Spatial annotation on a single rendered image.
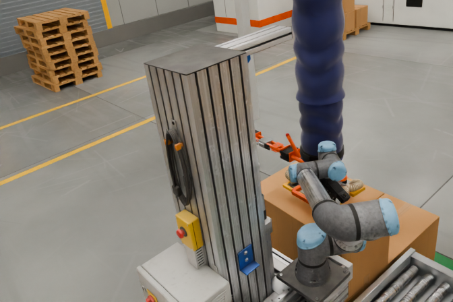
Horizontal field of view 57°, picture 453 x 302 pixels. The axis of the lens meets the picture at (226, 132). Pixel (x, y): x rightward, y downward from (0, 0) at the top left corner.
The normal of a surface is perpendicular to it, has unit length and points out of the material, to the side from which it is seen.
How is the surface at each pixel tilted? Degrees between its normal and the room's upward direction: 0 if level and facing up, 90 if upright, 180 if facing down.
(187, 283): 0
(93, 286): 0
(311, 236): 8
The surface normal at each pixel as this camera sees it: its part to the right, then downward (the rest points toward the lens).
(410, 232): -0.12, -0.89
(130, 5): 0.66, 0.26
